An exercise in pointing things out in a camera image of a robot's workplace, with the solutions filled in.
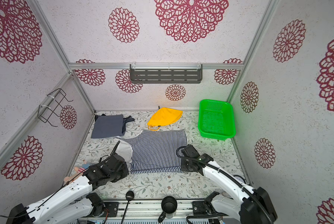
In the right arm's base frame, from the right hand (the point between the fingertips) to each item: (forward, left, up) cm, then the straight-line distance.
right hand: (183, 164), depth 83 cm
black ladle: (-17, +30, -5) cm, 35 cm away
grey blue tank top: (+30, +57, -2) cm, 65 cm away
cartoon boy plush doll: (-6, +62, +1) cm, 62 cm away
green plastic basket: (+44, -30, -9) cm, 54 cm away
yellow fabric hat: (+43, +14, -4) cm, 46 cm away
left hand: (-5, +32, 0) cm, 32 cm away
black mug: (-21, +8, -7) cm, 23 cm away
